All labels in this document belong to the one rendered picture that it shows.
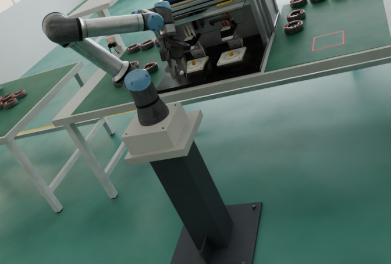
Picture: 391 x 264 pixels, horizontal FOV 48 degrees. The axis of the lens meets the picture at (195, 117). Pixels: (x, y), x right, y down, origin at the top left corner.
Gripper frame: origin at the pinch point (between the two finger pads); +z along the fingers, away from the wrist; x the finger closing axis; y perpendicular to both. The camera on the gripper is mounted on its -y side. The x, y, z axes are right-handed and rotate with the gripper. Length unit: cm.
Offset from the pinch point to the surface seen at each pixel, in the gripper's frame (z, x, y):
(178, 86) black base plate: 3.9, -25.4, 30.7
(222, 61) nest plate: -4.4, -46.7, 13.7
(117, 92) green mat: -2, -20, 84
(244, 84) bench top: 10.3, -38.2, -5.2
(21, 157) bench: 28, 21, 155
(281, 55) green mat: 0, -58, -18
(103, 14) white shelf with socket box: -65, -56, 131
